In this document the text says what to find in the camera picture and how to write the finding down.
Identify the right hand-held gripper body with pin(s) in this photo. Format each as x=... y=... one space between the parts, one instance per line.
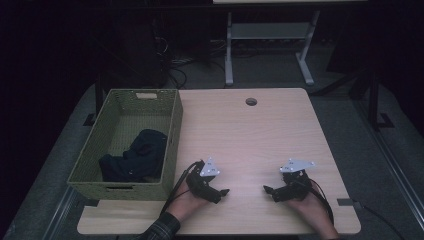
x=296 y=188

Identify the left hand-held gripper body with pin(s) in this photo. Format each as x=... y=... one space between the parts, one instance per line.
x=200 y=186

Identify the dark navy printed shirt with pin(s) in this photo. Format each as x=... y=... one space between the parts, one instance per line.
x=140 y=160

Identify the green woven basket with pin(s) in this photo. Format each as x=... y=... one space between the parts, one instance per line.
x=100 y=190

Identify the person's left hand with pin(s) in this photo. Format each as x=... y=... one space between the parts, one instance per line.
x=186 y=205

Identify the person's right hand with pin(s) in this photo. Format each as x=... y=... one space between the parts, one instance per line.
x=313 y=210

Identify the white metal rack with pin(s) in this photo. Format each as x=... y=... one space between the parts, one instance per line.
x=266 y=31

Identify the grey table edge bracket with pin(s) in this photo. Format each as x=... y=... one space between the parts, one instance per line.
x=346 y=202

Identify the metal floor rail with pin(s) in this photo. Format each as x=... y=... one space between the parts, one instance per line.
x=60 y=213
x=400 y=173

